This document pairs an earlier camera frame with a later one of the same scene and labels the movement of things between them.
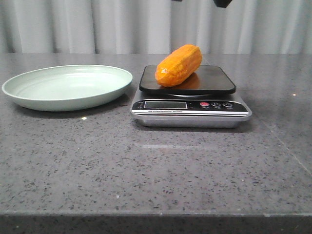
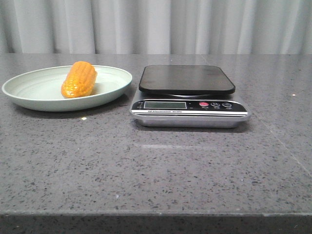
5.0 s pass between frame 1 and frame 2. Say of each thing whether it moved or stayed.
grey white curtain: stayed
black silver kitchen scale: stayed
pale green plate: stayed
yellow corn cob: moved
